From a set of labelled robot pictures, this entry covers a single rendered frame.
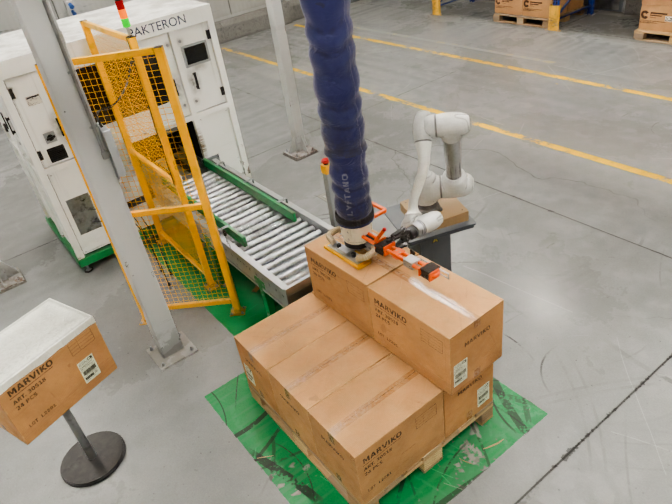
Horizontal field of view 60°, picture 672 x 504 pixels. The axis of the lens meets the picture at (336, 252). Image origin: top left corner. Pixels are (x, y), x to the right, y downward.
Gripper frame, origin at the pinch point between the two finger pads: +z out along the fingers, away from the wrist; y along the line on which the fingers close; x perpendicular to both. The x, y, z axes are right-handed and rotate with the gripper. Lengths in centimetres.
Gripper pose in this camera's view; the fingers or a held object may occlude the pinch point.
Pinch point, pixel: (386, 246)
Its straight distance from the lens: 323.6
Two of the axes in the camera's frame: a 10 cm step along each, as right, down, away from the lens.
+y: 1.4, 8.1, 5.6
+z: -7.9, 4.3, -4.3
